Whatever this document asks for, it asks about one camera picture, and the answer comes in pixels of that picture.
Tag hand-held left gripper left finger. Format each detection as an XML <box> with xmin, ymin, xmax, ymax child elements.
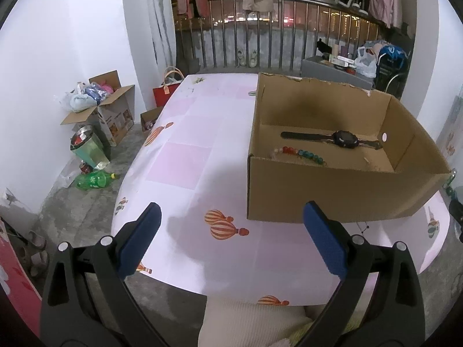
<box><xmin>39</xmin><ymin>202</ymin><xmax>170</xmax><ymax>347</ymax></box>

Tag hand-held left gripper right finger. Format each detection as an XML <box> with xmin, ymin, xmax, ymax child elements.
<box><xmin>298</xmin><ymin>200</ymin><xmax>425</xmax><ymax>347</ymax></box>

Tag multicolour beaded bracelet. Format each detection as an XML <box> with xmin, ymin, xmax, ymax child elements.
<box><xmin>271</xmin><ymin>146</ymin><xmax>328</xmax><ymax>167</ymax></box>

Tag green plastic bottle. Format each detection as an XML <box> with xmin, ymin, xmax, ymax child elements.
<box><xmin>74</xmin><ymin>171</ymin><xmax>120</xmax><ymax>191</ymax></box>

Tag green metal-rimmed trash bin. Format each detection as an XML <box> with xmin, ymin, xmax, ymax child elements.
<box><xmin>70</xmin><ymin>125</ymin><xmax>111</xmax><ymax>169</ymax></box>

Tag black wristwatch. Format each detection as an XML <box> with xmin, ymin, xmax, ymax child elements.
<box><xmin>280</xmin><ymin>130</ymin><xmax>383</xmax><ymax>150</ymax></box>

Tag pair of slippers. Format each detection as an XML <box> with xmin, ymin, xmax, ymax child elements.
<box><xmin>14</xmin><ymin>229</ymin><xmax>49</xmax><ymax>279</ymax></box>

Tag printed open cardboard box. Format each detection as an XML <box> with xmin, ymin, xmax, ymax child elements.
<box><xmin>60</xmin><ymin>70</ymin><xmax>136</xmax><ymax>147</ymax></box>

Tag small brown cardboard box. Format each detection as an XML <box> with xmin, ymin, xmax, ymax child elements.
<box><xmin>140</xmin><ymin>106</ymin><xmax>167</xmax><ymax>132</ymax></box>

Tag red printed board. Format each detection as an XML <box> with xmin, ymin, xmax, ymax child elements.
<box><xmin>0</xmin><ymin>220</ymin><xmax>42</xmax><ymax>333</ymax></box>

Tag red paper bag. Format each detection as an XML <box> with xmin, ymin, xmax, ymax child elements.
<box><xmin>153</xmin><ymin>66</ymin><xmax>185</xmax><ymax>107</ymax></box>

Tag white plastic bag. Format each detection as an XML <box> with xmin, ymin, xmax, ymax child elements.
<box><xmin>54</xmin><ymin>82</ymin><xmax>99</xmax><ymax>112</ymax></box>
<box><xmin>353</xmin><ymin>46</ymin><xmax>377</xmax><ymax>79</ymax></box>

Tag grey cabinet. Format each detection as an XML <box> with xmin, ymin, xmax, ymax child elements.
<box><xmin>301</xmin><ymin>56</ymin><xmax>373</xmax><ymax>91</ymax></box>

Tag clothes pile with blue bag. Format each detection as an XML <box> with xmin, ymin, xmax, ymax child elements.
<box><xmin>363</xmin><ymin>39</ymin><xmax>411</xmax><ymax>69</ymax></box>

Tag pair of pale shoes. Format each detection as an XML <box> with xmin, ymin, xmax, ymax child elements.
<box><xmin>237</xmin><ymin>50</ymin><xmax>259</xmax><ymax>68</ymax></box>

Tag white sheer curtain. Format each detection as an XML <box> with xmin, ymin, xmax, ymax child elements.
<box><xmin>143</xmin><ymin>0</ymin><xmax>178</xmax><ymax>76</ymax></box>

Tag metal balcony railing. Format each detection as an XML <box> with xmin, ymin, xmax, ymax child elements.
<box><xmin>175</xmin><ymin>0</ymin><xmax>416</xmax><ymax>80</ymax></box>

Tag metal frame chair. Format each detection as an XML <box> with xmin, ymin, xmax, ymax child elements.
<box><xmin>374</xmin><ymin>52</ymin><xmax>413</xmax><ymax>98</ymax></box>

